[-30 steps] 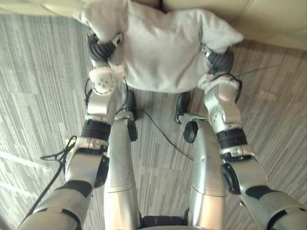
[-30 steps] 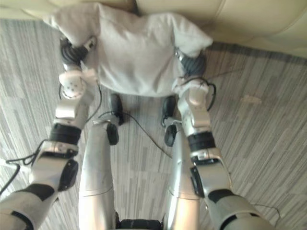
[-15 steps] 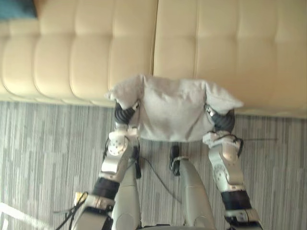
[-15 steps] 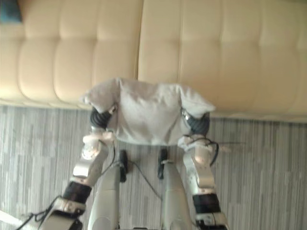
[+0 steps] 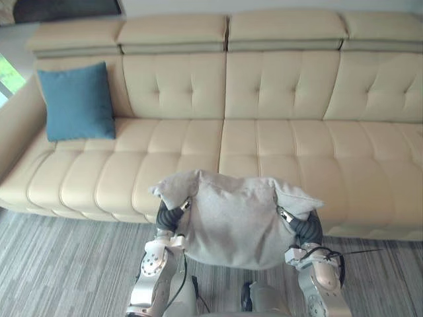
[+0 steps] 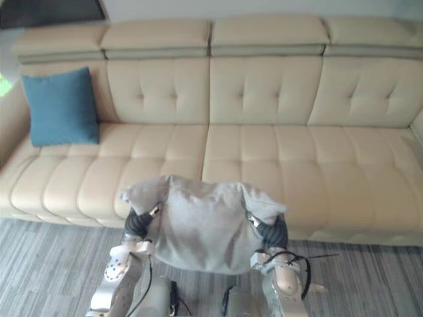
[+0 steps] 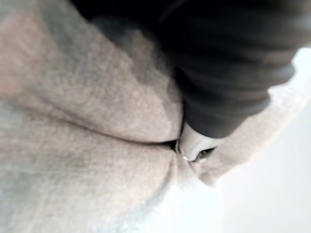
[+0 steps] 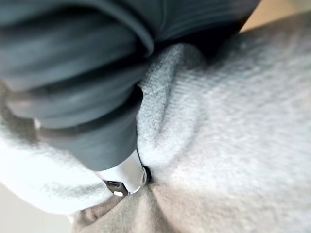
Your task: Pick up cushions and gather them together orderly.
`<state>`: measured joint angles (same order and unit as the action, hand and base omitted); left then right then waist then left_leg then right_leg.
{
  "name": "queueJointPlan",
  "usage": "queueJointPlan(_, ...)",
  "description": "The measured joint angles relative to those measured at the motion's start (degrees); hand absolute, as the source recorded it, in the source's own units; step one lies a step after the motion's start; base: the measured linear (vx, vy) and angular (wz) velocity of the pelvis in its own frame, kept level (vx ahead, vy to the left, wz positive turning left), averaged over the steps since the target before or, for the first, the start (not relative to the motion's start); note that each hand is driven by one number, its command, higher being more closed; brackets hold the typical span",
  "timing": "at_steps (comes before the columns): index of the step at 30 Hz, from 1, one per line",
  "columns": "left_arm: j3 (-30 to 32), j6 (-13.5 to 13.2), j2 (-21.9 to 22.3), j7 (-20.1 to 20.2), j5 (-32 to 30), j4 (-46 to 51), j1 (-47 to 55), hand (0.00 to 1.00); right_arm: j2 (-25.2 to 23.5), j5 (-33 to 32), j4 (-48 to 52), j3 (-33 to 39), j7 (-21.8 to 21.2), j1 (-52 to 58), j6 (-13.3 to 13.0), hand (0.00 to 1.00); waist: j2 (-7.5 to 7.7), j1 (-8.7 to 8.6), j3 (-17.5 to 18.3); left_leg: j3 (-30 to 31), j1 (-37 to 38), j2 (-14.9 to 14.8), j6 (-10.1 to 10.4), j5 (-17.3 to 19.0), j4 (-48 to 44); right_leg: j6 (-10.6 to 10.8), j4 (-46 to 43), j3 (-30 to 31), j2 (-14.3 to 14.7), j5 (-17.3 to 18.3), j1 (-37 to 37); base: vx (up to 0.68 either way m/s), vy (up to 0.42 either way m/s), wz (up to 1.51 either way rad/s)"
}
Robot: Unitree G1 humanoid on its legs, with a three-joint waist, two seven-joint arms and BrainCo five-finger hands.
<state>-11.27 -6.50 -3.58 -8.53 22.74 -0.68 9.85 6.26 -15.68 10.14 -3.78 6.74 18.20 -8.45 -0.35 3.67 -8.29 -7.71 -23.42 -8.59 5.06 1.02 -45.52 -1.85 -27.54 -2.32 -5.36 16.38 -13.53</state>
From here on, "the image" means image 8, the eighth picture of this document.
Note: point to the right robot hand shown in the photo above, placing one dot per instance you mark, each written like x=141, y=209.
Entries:
x=73, y=80

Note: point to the light grey fabric cushion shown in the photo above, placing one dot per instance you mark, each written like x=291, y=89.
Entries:
x=218, y=136

